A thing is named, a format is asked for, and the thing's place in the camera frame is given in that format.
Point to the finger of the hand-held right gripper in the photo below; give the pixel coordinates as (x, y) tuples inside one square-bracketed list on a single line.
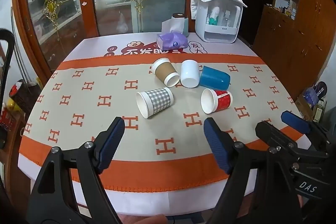
[(265, 132), (294, 121)]

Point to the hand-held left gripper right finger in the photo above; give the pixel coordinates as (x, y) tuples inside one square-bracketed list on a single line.
[(216, 142)]

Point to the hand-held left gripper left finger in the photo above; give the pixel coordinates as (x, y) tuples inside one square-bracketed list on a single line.
[(113, 140)]

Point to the red paper cup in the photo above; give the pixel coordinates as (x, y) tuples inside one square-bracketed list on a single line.
[(223, 100)]

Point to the grey checked paper cup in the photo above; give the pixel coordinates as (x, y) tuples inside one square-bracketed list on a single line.
[(157, 100)]

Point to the blue plastic cup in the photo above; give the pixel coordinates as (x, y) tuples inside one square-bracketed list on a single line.
[(214, 78)]

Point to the white plastic cup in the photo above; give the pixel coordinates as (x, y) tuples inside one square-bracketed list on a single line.
[(189, 71)]

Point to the brown paper cup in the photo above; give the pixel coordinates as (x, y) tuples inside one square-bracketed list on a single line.
[(164, 70)]

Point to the cardboard box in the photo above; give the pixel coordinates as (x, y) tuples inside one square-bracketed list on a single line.
[(304, 107)]

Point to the yellowish bottle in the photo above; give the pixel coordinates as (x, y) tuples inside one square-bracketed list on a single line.
[(319, 109)]

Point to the blue carton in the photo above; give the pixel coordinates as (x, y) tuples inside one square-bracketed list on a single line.
[(309, 96)]

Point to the dark round fan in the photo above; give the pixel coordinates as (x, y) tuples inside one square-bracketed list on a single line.
[(320, 88)]

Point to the orange patterned blanket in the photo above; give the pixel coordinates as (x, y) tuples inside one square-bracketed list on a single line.
[(78, 98)]

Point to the wooden shelf cabinet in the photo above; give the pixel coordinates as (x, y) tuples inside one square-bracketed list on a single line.
[(302, 43)]

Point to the dark basket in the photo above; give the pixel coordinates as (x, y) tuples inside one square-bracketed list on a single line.
[(26, 98)]

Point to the white storage organiser box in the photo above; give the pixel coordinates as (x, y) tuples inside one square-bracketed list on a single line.
[(223, 35)]

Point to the yellow object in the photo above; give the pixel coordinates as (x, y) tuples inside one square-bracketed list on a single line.
[(12, 105)]

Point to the red package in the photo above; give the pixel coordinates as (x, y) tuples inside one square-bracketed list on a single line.
[(6, 116)]

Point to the purple tissue pack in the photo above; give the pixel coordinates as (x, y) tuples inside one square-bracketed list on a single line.
[(172, 40)]

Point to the white plastic bag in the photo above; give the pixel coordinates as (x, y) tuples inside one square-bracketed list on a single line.
[(122, 23)]

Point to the dark door with red decoration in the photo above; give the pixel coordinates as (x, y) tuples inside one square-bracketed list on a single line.
[(249, 8)]

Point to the paper roll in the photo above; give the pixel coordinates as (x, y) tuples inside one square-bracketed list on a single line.
[(179, 15)]

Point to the black metal frame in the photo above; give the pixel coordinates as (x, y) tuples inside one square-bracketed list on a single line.
[(6, 69)]

